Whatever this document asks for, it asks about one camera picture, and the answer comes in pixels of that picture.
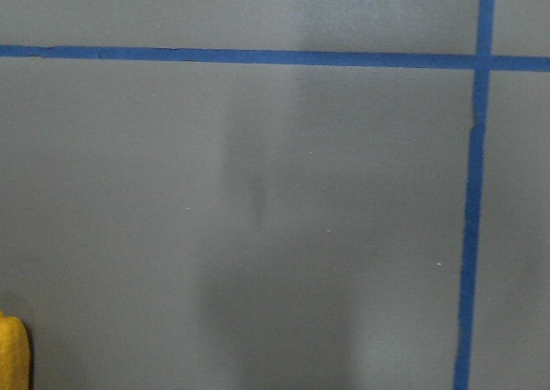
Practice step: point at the yellow corn cob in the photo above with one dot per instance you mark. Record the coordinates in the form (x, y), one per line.
(15, 354)

